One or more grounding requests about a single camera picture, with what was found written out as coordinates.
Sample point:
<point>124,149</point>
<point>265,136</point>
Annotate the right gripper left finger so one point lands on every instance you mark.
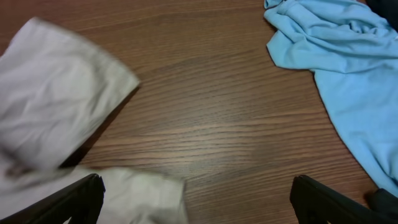
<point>80,202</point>

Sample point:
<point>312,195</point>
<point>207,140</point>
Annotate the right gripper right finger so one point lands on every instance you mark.
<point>315,203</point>

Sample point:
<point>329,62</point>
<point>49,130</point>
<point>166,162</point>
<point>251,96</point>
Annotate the beige cotton shorts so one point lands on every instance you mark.
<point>57,89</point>

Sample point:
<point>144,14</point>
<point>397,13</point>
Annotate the light blue shirt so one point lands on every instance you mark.
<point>352,53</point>

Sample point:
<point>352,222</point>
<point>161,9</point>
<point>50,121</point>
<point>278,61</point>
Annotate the dark navy garment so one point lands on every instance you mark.
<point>387,9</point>

